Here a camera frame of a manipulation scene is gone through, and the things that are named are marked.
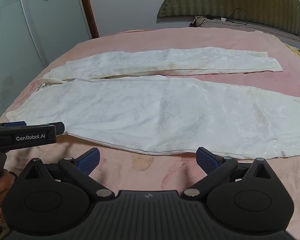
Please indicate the pink blanket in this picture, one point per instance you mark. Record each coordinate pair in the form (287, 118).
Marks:
(165, 40)

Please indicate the white pants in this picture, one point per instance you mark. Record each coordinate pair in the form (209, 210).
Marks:
(140, 105)

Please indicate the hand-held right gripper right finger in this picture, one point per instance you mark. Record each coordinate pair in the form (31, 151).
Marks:
(206, 161)

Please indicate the brown pillow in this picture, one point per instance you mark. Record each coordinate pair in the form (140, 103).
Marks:
(240, 27)

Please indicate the brown wooden door frame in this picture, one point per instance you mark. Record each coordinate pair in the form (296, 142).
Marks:
(88, 7)

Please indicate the yellow cloth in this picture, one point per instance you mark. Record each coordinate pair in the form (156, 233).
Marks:
(296, 52)

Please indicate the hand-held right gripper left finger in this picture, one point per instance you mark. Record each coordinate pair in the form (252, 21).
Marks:
(89, 160)

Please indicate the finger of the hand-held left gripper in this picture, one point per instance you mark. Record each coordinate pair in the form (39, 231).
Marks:
(60, 127)
(15, 124)

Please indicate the person's left hand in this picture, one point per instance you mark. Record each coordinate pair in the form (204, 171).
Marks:
(5, 182)

